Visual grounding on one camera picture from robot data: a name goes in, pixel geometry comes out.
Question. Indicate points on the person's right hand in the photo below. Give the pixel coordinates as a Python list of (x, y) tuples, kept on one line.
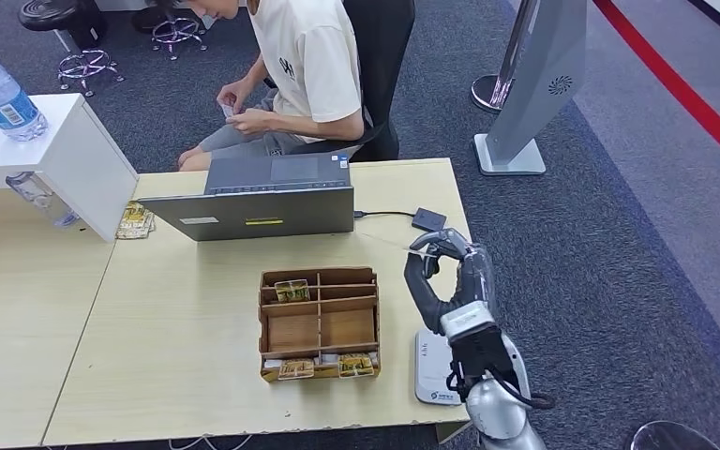
[(234, 96)]

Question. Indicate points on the person's left hand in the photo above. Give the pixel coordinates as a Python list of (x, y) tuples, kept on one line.
[(254, 122)]

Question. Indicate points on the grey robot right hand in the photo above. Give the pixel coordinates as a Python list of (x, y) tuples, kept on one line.
[(475, 279)]

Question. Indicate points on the white ID card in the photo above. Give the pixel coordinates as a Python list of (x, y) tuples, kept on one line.
[(227, 110)]

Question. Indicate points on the person's right forearm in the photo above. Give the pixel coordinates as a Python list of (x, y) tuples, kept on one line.
[(254, 74)]

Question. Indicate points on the person's left forearm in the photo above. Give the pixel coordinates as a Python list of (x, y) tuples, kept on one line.
[(316, 127)]

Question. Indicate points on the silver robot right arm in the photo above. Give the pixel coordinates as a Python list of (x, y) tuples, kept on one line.
[(496, 404)]

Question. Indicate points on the person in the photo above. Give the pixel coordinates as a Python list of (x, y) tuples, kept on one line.
[(310, 68)]

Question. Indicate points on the white card reader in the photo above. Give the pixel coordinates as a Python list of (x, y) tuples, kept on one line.
[(434, 372)]

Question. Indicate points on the gold patterned room key card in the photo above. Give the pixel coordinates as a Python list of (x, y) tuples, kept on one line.
[(296, 369), (292, 291), (356, 365)]

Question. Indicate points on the small black box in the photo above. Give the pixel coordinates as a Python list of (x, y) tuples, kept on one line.
[(429, 220)]

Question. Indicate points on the black stool chrome base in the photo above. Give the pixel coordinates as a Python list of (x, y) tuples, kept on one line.
[(177, 31), (46, 12)]

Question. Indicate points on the grey laptop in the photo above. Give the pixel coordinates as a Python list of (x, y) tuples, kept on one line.
[(260, 214)]

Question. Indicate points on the black office chair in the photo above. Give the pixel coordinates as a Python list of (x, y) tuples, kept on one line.
[(385, 62)]

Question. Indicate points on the white cabinet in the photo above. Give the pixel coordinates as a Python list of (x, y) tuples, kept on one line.
[(118, 4)]

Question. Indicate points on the stack of gold cards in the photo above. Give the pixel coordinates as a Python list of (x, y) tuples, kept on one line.
[(134, 222)]

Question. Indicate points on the white shelf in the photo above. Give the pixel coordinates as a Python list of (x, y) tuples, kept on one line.
[(80, 161)]

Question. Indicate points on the chrome pole round base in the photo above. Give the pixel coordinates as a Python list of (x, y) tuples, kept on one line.
[(484, 93)]

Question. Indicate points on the wooden compartment organizer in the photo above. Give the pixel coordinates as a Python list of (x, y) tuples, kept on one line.
[(292, 332)]

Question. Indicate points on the grey kiosk stand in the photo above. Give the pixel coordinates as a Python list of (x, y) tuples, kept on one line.
[(540, 81)]

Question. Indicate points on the clear water bottle blue label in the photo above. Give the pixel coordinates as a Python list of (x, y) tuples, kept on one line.
[(0, 99)]

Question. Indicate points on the black round stool seat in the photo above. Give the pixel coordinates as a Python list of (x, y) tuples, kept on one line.
[(670, 438)]

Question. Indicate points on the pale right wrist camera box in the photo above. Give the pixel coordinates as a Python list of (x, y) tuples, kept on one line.
[(469, 320)]

